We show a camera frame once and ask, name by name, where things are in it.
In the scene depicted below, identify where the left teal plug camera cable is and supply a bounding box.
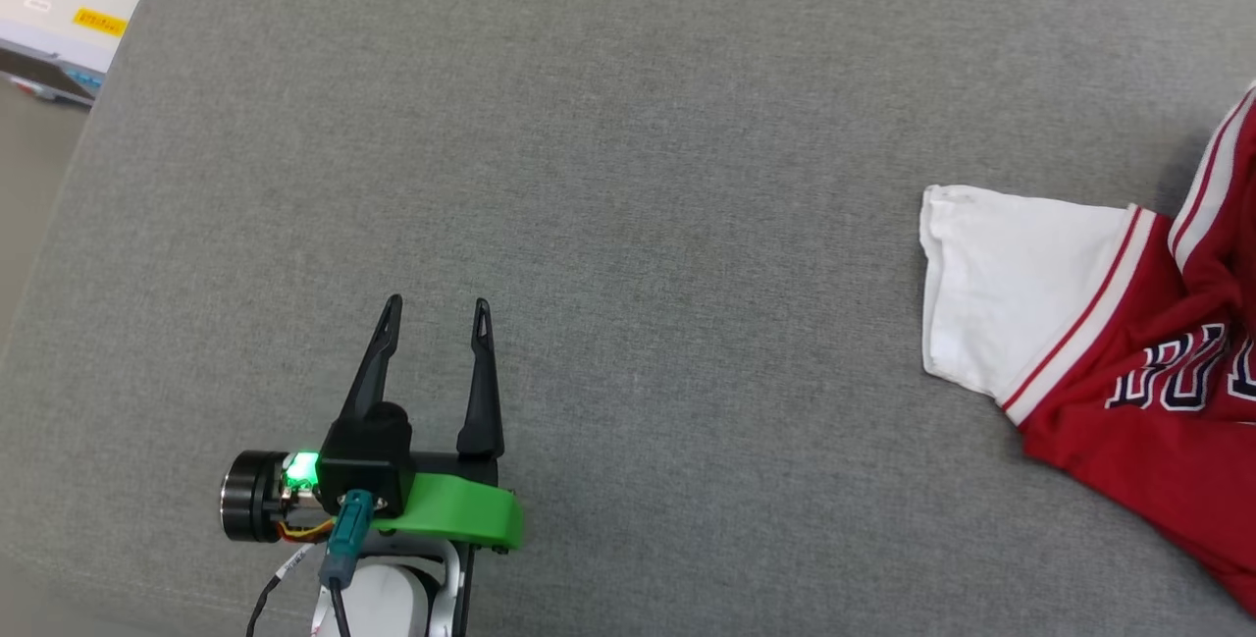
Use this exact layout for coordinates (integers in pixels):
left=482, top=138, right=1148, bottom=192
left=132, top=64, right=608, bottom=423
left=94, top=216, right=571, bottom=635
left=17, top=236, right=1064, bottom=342
left=319, top=490, right=377, bottom=637

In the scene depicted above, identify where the red white basketball jersey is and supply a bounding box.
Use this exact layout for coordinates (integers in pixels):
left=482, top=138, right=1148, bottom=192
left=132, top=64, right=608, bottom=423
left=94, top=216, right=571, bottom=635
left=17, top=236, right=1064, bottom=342
left=920, top=82, right=1256, bottom=615

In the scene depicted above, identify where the thin black cable white tag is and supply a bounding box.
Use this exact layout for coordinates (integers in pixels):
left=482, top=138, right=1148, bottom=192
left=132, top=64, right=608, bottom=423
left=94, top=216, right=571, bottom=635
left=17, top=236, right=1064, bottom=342
left=245, top=544, right=325, bottom=637

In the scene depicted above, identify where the yellow warning label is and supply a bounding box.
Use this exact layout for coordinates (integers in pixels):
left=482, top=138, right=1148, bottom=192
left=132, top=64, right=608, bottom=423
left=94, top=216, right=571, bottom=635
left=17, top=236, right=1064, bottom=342
left=74, top=7, right=130, bottom=39

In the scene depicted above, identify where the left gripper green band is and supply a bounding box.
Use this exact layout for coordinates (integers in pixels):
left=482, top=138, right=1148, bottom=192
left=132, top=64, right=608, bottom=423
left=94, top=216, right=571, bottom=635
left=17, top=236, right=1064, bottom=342
left=221, top=295, right=524, bottom=553

